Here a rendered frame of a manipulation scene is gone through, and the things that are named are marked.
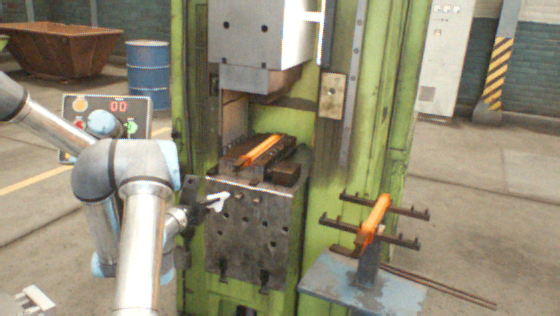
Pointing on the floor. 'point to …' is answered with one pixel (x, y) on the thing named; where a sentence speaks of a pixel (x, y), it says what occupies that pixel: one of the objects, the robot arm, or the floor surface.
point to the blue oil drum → (149, 71)
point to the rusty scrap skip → (60, 49)
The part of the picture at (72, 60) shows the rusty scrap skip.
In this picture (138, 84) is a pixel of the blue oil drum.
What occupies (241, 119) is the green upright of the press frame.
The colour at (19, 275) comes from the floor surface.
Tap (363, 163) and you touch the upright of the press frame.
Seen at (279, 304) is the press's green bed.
